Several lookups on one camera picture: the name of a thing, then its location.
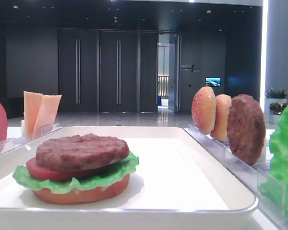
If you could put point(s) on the brown meat patty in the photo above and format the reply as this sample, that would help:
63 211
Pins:
77 153
246 128

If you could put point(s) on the orange cheese slice right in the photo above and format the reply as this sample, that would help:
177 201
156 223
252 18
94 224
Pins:
48 111

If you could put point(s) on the orange cheese slice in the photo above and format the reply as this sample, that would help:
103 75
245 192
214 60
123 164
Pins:
48 111
32 103

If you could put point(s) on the orange cheese slice left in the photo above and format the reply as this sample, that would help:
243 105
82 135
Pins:
32 103

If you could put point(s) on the red tomato slice on tray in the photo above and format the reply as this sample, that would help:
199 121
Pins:
43 174

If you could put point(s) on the green lettuce on tray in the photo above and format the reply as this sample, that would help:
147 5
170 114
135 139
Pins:
115 173

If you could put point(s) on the green lettuce leaf in rack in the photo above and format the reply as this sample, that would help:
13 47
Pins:
283 163

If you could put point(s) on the sesame bun top slice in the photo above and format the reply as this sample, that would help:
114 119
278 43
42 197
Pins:
204 109

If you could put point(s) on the dark double door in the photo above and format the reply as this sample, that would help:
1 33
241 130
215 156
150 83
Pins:
97 70

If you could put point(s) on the white tray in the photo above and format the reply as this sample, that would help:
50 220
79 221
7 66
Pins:
178 185

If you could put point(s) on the plain bun slice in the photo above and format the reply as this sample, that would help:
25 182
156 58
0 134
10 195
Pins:
223 104

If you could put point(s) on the bottom bun on tray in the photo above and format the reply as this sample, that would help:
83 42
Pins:
76 196

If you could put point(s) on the potted flower planter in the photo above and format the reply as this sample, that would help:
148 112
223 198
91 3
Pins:
274 104

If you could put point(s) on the clear acrylic left rack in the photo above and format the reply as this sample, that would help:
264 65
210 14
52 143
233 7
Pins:
12 143

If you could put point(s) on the clear acrylic rack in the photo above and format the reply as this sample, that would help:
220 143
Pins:
12 143
272 210

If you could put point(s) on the clear acrylic right rack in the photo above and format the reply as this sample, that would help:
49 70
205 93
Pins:
272 210

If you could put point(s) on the small wall screen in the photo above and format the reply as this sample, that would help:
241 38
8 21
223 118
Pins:
213 82

